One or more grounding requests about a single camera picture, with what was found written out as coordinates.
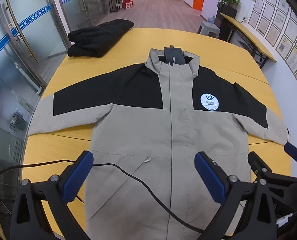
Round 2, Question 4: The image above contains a grey and black jacket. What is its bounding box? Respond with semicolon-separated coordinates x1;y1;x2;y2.
28;45;293;240

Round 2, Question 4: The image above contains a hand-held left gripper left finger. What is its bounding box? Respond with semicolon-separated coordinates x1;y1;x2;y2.
10;151;96;240

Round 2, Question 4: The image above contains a yellow side table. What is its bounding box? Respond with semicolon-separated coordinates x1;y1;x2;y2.
220;12;277;69

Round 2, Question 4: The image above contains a grey plastic stool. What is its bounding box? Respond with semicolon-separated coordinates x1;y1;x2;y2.
197;21;220;39

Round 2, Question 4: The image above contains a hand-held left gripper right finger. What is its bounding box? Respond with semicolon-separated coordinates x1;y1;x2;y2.
194;151;279;240

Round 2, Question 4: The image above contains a black plant cabinet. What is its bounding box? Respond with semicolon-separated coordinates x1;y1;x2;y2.
215;2;238;40

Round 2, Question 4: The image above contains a black cable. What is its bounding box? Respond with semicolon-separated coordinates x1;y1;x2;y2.
0;159;205;233

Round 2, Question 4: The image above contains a black metal rack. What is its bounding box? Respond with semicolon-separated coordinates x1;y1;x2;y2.
107;0;121;13

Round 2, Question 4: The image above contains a wall of framed notices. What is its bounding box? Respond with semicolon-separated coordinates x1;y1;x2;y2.
247;0;297;93

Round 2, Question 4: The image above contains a black folded garment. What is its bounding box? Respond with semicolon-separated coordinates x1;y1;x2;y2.
67;19;134;58

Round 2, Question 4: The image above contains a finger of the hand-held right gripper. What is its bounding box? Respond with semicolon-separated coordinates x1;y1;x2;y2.
284;142;297;180
248;151;297;189

